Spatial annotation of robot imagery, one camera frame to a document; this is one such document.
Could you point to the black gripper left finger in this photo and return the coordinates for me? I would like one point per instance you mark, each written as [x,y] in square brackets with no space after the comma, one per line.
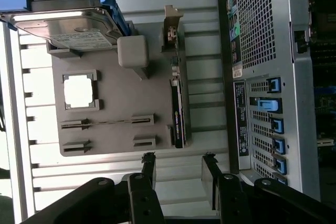
[141,200]

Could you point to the open black PC case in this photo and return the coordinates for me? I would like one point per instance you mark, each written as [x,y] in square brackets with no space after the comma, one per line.
[262,24]

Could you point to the hard disk with blue carrier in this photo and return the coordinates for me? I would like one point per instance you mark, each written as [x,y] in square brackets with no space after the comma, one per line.
[65,27]

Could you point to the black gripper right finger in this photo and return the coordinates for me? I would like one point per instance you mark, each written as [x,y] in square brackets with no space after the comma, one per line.
[228,200]

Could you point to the green motherboard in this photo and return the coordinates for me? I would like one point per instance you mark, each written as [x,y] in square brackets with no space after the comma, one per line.
[323,51]

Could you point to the grey plastic parts rack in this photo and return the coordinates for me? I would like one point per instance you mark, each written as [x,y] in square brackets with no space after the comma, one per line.
[118,98]

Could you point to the green RAM stick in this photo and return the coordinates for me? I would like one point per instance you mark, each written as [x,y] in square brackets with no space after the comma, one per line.
[110,122]

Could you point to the silver CPU chip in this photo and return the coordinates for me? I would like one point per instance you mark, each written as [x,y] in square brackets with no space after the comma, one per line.
[78,91]

